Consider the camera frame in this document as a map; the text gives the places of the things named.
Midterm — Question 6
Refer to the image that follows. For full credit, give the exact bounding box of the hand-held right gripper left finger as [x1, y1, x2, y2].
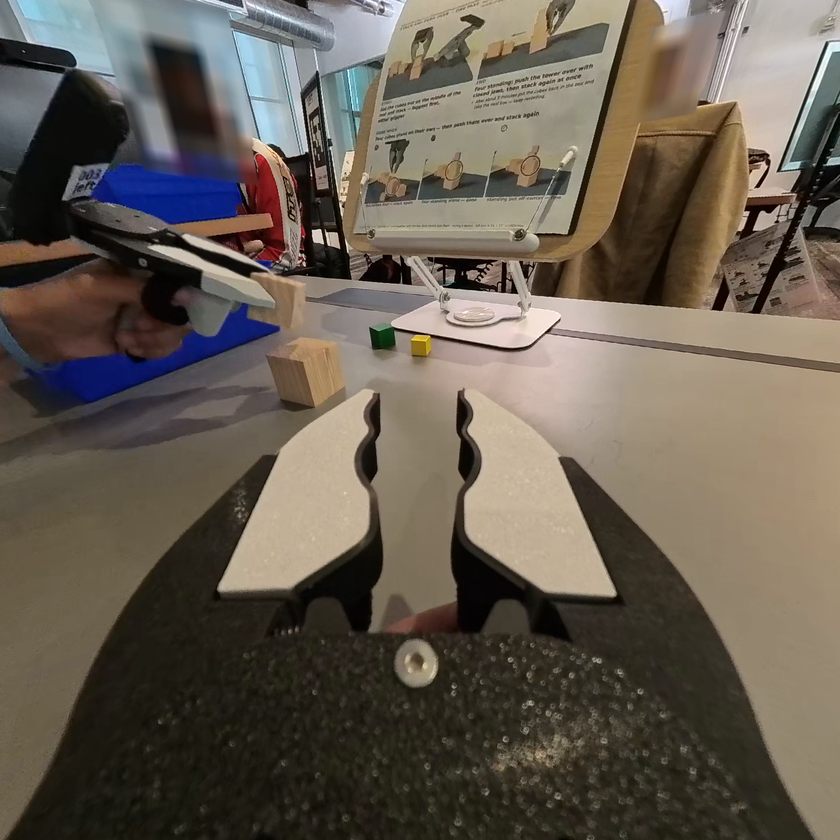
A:
[217, 388, 383, 634]

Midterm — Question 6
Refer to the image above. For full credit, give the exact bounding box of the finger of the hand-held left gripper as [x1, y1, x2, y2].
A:
[197, 270, 278, 309]
[147, 230, 273, 280]

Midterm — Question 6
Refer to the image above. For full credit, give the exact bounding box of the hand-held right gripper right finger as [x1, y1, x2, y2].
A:
[451, 388, 619, 634]

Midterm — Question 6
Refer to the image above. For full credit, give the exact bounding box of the medium plain wooden cube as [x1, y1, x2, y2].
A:
[249, 272, 307, 331]

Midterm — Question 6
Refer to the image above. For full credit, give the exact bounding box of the blue plastic bin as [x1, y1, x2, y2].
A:
[26, 164, 280, 404]

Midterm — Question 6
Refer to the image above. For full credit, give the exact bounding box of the large plain wooden cube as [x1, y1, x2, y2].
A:
[266, 338, 345, 408]

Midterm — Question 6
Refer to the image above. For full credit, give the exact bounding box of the person's right hand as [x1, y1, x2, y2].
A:
[384, 600, 460, 635]

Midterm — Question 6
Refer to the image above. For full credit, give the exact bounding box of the person's left hand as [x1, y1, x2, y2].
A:
[0, 259, 198, 368]

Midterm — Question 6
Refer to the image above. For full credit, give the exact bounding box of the wooden shelf board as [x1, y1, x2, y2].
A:
[0, 211, 273, 269]

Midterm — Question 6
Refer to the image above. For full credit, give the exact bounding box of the black tag board stand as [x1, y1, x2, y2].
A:
[301, 71, 352, 280]

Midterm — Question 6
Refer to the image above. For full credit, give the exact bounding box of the printed instruction sheet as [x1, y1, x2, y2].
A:
[354, 0, 634, 236]

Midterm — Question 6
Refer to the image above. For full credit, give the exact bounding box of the beige coat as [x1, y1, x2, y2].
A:
[532, 101, 750, 309]

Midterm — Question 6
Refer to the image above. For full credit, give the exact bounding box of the printed leaflet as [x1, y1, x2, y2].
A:
[721, 220, 820, 315]

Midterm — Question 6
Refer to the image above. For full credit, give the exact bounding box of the black tripod stand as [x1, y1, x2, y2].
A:
[712, 118, 840, 315]

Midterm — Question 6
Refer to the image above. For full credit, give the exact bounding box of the large display screen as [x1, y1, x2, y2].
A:
[777, 39, 840, 173]

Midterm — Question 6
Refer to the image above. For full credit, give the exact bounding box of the silver ventilation duct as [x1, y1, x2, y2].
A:
[230, 0, 336, 52]

